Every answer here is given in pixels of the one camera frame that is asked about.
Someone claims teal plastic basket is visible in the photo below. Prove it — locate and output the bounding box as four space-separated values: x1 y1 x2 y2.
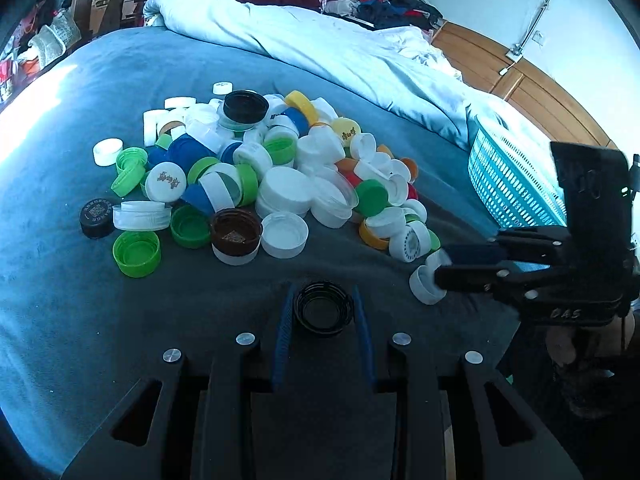
467 115 568 228

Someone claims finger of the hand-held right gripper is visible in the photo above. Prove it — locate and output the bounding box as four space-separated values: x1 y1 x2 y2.
442 226 571 265
434 260 569 302

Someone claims light blue duvet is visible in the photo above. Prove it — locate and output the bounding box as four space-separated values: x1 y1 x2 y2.
144 0 561 161

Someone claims blue bed blanket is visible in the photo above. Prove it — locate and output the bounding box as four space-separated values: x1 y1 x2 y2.
0 27 521 476

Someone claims wall cable with power strip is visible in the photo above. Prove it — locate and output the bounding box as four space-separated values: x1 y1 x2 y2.
500 0 557 77

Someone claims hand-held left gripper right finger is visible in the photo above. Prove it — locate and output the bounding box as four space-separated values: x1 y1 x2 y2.
352 285 583 480

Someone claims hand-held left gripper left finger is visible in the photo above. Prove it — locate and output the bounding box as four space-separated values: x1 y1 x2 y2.
60 282 297 480

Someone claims person's right hand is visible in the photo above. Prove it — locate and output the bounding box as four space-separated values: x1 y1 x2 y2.
545 310 640 418

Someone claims pile of plastic bottle caps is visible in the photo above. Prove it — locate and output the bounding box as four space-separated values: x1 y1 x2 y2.
79 81 442 279

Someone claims black bottle cap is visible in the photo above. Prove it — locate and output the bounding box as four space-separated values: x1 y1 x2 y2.
293 282 355 336

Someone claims plain white bottle cap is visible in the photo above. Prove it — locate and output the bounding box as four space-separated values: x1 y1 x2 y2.
409 249 453 306

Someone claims pile of household clutter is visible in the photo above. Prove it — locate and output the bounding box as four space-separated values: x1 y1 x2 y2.
0 0 83 103

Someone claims wooden headboard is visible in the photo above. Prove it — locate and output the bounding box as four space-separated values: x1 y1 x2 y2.
432 22 618 150

